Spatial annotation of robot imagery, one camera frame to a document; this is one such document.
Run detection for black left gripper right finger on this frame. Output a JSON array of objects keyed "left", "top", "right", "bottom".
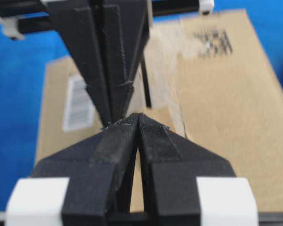
[{"left": 138, "top": 113, "right": 259, "bottom": 226}]

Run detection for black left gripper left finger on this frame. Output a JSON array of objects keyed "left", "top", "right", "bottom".
[{"left": 6, "top": 113, "right": 139, "bottom": 226}]

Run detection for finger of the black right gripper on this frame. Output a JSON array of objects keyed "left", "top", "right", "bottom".
[{"left": 94, "top": 0, "right": 150, "bottom": 118}]

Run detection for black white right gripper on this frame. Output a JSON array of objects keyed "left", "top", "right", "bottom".
[{"left": 0, "top": 0, "right": 215, "bottom": 124}]

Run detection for brown cardboard box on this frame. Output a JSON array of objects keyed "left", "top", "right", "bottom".
[{"left": 34, "top": 8, "right": 283, "bottom": 214}]

